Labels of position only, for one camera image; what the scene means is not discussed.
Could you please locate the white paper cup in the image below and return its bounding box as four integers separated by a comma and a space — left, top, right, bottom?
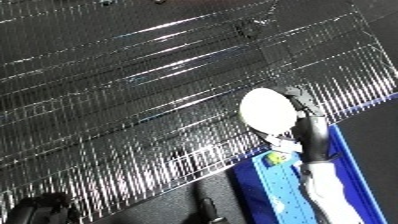
236, 86, 301, 136

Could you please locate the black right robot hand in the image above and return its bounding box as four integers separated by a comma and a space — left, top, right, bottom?
271, 85, 335, 166

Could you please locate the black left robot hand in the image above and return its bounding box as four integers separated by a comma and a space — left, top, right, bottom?
3, 192, 80, 224

